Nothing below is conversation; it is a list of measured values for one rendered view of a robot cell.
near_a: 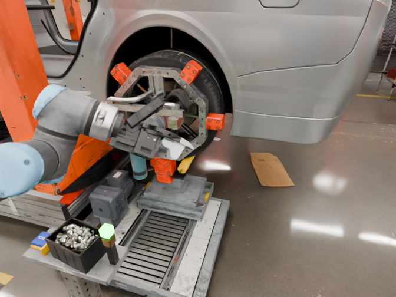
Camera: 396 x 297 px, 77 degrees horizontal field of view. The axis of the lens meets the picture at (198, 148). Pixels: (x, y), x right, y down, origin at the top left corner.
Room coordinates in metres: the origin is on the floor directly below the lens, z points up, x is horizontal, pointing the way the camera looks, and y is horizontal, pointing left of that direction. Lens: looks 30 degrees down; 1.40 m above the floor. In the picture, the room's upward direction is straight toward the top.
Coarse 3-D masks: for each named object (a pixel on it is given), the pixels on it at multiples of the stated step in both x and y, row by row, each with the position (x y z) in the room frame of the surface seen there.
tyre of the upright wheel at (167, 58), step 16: (176, 48) 1.60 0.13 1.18; (144, 64) 1.43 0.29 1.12; (160, 64) 1.40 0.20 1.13; (176, 64) 1.37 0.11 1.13; (208, 64) 1.52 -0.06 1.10; (208, 80) 1.34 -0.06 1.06; (208, 96) 1.32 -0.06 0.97; (224, 96) 1.46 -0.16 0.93; (208, 112) 1.32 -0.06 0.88; (224, 112) 1.45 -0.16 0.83; (208, 144) 1.33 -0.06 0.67
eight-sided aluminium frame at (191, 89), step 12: (132, 72) 1.36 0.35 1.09; (144, 72) 1.35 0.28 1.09; (156, 72) 1.32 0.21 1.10; (168, 72) 1.34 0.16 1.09; (180, 72) 1.30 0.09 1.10; (132, 84) 1.37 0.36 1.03; (180, 84) 1.28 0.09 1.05; (192, 84) 1.31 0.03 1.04; (120, 96) 1.38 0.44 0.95; (192, 96) 1.26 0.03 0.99; (204, 96) 1.29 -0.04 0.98; (204, 108) 1.24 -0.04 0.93; (204, 120) 1.24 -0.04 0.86; (204, 132) 1.24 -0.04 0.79; (192, 144) 1.26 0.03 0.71; (156, 156) 1.33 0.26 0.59; (180, 156) 1.28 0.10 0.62
